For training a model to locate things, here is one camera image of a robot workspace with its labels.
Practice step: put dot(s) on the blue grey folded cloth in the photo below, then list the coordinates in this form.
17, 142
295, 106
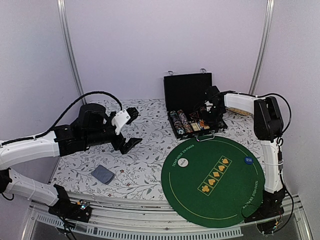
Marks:
102, 174

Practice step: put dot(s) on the poker chip row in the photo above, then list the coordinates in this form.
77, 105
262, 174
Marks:
177, 123
185, 123

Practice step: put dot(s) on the playing card deck box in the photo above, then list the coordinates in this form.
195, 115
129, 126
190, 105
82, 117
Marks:
197, 126

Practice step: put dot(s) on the left aluminium frame post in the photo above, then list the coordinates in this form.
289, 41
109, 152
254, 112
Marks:
62, 13

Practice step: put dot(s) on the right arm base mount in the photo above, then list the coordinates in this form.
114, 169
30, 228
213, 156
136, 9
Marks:
271, 207

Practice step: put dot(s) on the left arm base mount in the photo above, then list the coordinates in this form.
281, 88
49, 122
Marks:
65, 209

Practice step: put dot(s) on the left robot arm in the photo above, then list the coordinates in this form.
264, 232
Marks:
92, 127

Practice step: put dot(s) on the poker chip row far left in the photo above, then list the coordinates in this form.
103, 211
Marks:
177, 123

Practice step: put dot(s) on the white dealer button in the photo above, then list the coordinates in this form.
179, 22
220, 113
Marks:
183, 162

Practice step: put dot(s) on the black poker chip case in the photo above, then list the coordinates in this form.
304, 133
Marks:
185, 92

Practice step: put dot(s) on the blue small blind button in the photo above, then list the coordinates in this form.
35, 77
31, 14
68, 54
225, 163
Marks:
248, 160

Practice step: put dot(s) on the green round poker mat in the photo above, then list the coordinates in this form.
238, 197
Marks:
218, 193

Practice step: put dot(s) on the triangular all in card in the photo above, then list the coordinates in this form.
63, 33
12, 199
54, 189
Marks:
194, 116

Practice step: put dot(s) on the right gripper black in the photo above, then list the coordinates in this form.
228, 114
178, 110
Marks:
208, 121

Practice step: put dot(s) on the woven bamboo tray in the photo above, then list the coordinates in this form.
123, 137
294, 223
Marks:
239, 111

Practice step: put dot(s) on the aluminium frame post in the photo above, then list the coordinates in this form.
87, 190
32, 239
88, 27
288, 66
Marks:
268, 17
62, 13

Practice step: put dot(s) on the right aluminium frame post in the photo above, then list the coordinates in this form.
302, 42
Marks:
268, 17

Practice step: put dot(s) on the front aluminium rail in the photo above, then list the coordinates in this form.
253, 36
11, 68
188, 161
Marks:
131, 219

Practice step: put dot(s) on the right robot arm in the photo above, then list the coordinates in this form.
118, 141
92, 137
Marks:
268, 124

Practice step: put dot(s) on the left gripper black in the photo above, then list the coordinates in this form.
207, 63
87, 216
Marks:
118, 145

